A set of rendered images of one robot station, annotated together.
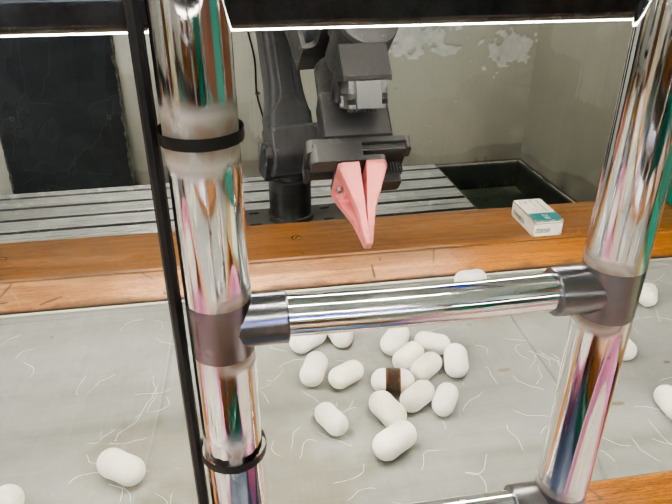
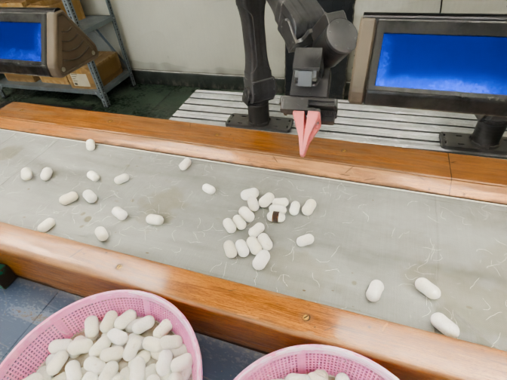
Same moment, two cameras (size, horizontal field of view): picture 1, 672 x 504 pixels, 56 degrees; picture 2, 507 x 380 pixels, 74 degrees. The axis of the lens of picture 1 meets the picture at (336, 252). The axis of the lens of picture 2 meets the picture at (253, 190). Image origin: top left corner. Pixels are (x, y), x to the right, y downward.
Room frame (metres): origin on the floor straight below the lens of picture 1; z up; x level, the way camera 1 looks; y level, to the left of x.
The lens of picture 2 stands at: (-0.03, 0.22, 1.20)
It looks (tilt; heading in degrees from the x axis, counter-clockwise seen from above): 41 degrees down; 31
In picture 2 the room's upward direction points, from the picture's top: 5 degrees counter-clockwise
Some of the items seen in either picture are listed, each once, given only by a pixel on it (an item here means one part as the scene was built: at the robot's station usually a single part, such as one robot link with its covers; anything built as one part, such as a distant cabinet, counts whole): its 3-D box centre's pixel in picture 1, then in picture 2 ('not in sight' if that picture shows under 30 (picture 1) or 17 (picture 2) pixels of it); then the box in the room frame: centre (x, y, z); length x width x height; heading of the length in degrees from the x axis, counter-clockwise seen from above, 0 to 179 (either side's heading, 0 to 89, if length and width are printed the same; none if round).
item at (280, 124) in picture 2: not in sight; (258, 111); (0.76, 0.66, 0.71); 0.20 x 0.07 x 0.08; 101
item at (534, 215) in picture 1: (536, 217); not in sight; (0.67, -0.23, 0.77); 0.06 x 0.04 x 0.02; 9
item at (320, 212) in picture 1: (290, 198); (488, 132); (0.87, 0.07, 0.71); 0.20 x 0.07 x 0.08; 101
